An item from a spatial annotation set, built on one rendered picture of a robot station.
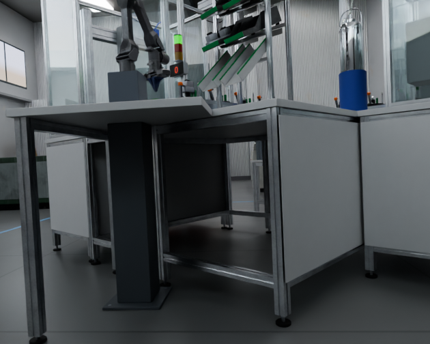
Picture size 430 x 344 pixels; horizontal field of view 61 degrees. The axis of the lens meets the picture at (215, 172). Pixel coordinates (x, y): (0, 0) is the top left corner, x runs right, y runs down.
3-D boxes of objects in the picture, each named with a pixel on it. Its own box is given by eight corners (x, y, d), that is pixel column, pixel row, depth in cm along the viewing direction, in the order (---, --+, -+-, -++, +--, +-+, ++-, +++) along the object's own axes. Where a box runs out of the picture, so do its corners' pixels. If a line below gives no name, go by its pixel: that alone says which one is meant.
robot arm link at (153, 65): (160, 56, 179) (170, 58, 184) (138, 64, 192) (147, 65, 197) (162, 73, 180) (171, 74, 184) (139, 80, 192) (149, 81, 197)
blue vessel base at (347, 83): (362, 115, 209) (360, 67, 208) (336, 118, 220) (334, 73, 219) (371, 117, 221) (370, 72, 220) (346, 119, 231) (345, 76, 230)
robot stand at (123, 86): (109, 117, 164) (106, 72, 164) (120, 120, 178) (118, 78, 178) (139, 115, 163) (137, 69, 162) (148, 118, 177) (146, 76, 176)
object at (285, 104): (276, 106, 133) (276, 97, 133) (80, 137, 236) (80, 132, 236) (398, 122, 236) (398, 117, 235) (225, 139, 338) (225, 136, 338)
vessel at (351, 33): (359, 68, 209) (357, 1, 208) (336, 73, 219) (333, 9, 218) (368, 72, 220) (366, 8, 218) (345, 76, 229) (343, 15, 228)
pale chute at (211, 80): (218, 87, 172) (212, 79, 170) (202, 91, 183) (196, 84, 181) (248, 50, 183) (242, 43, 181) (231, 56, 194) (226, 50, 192)
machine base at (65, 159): (91, 263, 240) (83, 132, 237) (51, 250, 283) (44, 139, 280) (229, 228, 341) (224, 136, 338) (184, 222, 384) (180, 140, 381)
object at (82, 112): (6, 117, 129) (5, 108, 129) (106, 134, 218) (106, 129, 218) (202, 104, 122) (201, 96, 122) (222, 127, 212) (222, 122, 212)
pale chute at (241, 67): (243, 81, 162) (237, 73, 160) (224, 87, 172) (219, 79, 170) (272, 43, 173) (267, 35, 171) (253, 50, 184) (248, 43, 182)
